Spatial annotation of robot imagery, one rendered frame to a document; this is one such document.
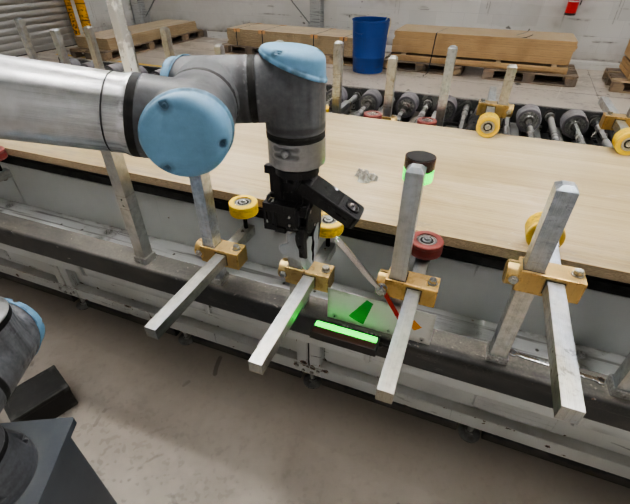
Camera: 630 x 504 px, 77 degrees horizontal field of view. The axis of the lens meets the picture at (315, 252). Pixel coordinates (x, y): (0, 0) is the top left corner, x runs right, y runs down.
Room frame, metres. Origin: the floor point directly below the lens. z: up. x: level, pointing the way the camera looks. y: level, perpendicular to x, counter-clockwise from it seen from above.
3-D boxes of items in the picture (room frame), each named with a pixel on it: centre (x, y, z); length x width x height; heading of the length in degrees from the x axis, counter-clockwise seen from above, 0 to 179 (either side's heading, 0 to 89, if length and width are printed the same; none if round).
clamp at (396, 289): (0.69, -0.21, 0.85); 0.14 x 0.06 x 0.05; 69
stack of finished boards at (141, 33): (8.66, 3.32, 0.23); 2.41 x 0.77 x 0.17; 157
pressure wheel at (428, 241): (0.78, -0.27, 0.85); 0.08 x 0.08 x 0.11
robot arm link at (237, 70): (0.58, 0.14, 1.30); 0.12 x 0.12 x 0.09; 5
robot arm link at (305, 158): (0.59, 0.03, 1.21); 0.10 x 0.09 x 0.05; 160
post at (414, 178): (0.69, -0.19, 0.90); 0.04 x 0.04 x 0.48; 69
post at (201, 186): (0.87, 0.28, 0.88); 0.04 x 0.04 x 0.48; 69
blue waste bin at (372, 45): (6.61, -0.82, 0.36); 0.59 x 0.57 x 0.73; 155
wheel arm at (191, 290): (0.78, 0.27, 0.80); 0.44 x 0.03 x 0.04; 159
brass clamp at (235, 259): (0.87, 0.26, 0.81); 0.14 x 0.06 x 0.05; 69
